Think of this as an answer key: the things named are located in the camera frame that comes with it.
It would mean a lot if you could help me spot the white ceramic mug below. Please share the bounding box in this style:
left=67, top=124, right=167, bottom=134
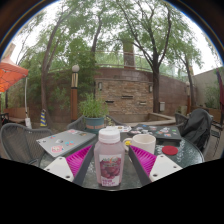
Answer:
left=122, top=133, right=157, bottom=155

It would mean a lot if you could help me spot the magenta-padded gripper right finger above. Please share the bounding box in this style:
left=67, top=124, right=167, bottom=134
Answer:
left=128, top=144, right=184, bottom=186

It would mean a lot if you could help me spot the lamp post with globe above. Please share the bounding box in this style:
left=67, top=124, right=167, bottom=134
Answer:
left=70, top=64, right=81, bottom=122

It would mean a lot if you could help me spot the silver laptop with stickers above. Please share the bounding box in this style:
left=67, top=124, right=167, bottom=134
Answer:
left=36, top=128, right=98, bottom=158

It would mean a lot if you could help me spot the black backpack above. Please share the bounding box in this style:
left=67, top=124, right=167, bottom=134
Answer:
left=181, top=108, right=214, bottom=151

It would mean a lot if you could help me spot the flat round red coaster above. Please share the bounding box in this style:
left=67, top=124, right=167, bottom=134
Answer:
left=162, top=145, right=179, bottom=156

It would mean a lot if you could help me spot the blue yellow striped cone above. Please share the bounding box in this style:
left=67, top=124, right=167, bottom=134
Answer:
left=39, top=108, right=48, bottom=128

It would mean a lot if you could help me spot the white sticker sheet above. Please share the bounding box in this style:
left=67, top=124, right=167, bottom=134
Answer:
left=106, top=124, right=133, bottom=133

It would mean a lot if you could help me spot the black laptop with stickers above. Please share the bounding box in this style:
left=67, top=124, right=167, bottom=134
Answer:
left=128, top=123, right=183, bottom=141

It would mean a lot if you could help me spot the orange canopy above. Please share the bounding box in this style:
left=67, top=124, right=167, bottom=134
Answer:
left=0, top=56, right=30, bottom=93

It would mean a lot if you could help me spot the pink juice bottle white cap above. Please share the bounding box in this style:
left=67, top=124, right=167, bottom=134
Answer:
left=93, top=127, right=126, bottom=188

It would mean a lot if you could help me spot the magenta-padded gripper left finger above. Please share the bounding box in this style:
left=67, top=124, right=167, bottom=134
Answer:
left=43, top=144, right=96, bottom=187

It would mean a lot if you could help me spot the grey wicker chair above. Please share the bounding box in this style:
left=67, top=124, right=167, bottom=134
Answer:
left=66, top=114, right=128, bottom=133
left=174, top=111, right=214, bottom=154
left=0, top=122, right=54, bottom=166

